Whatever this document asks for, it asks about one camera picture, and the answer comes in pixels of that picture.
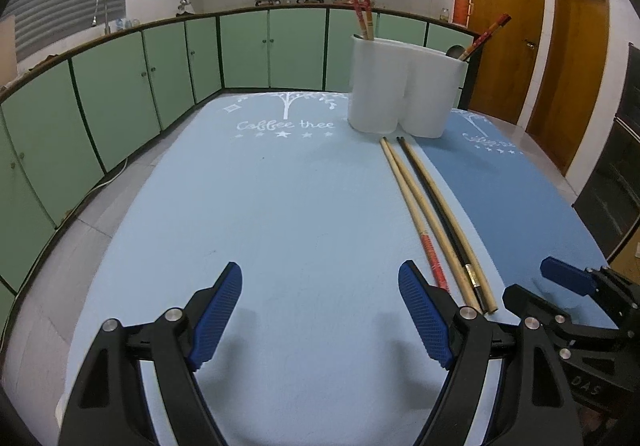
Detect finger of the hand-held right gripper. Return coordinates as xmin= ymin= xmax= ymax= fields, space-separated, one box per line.
xmin=502 ymin=283 xmax=627 ymax=363
xmin=540 ymin=257 xmax=640 ymax=327

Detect white floor cable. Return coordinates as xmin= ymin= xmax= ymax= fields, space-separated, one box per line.
xmin=60 ymin=158 xmax=126 ymax=221

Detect dark glass-front cabinet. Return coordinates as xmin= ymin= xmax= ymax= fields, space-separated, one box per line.
xmin=572 ymin=43 xmax=640 ymax=259

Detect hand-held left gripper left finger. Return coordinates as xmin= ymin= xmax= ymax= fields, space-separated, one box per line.
xmin=57 ymin=262 xmax=243 ymax=446

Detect cardboard box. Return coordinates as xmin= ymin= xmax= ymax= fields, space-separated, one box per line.
xmin=0 ymin=16 xmax=18 ymax=86

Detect wooden door in recess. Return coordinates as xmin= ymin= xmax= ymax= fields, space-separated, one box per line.
xmin=525 ymin=0 xmax=612 ymax=177

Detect darker blue tree-print mat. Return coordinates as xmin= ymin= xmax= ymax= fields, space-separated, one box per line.
xmin=415 ymin=108 xmax=621 ymax=327

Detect black chopstick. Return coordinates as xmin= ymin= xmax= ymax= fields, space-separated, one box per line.
xmin=397 ymin=137 xmax=490 ymax=311

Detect metal kitchen faucet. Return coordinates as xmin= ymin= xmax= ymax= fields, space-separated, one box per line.
xmin=91 ymin=0 xmax=111 ymax=35

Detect green lower kitchen cabinets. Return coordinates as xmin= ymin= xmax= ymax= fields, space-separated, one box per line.
xmin=0 ymin=6 xmax=481 ymax=327

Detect wooden door with handle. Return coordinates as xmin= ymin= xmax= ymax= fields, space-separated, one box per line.
xmin=467 ymin=0 xmax=547 ymax=127

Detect light blue tree-print mat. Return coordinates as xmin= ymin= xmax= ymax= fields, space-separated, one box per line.
xmin=55 ymin=90 xmax=501 ymax=446

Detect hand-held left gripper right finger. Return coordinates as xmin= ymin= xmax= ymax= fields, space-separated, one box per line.
xmin=398 ymin=260 xmax=586 ymax=446

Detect white two-compartment utensil holder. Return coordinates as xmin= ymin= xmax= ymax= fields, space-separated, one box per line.
xmin=347 ymin=34 xmax=470 ymax=139

